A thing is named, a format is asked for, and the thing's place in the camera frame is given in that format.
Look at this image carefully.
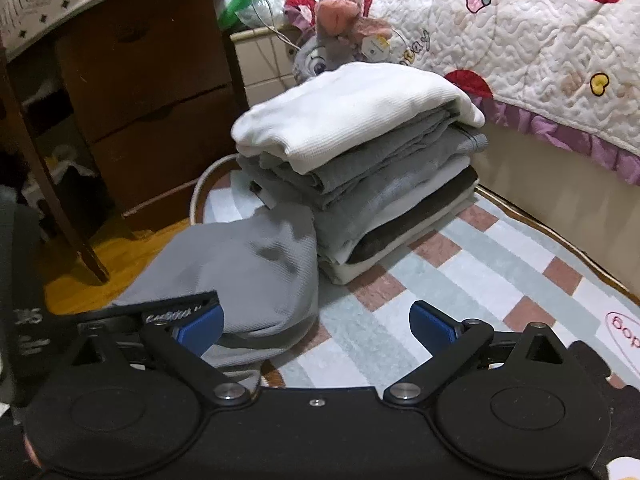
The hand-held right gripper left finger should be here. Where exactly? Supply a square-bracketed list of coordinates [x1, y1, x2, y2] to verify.
[65, 304, 258, 407]

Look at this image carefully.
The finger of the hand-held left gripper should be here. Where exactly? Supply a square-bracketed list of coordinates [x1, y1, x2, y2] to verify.
[111, 289, 223, 327]

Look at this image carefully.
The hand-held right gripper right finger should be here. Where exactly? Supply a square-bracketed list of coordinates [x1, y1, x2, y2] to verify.
[382, 300, 576, 407]

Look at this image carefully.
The grey waffle shirt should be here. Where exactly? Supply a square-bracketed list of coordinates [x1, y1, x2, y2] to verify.
[112, 205, 321, 396]

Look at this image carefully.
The stack of folded clothes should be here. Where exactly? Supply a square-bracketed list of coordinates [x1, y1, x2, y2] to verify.
[231, 62, 488, 286]

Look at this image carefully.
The checkered rug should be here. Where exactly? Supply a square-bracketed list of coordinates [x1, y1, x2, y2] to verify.
[189, 155, 640, 395]

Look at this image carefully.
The dark wooden chair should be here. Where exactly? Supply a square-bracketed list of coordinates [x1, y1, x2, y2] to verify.
[0, 45, 111, 283]

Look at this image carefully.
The wooden drawer cabinet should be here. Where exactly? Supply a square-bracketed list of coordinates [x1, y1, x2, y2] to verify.
[52, 0, 251, 233]

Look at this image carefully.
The cream nightstand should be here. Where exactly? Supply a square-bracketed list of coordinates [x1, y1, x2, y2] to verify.
[232, 25, 306, 108]

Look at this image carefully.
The strawberry print quilt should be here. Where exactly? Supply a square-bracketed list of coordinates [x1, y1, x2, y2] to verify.
[285, 0, 640, 186]

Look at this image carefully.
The grey plush toy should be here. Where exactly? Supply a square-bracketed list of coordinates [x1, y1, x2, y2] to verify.
[292, 0, 396, 83]

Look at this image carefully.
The white cable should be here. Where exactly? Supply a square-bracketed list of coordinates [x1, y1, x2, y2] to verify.
[122, 179, 198, 217]
[240, 0, 301, 48]

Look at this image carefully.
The beige bed frame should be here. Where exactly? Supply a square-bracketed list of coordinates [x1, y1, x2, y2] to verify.
[472, 105, 640, 291]

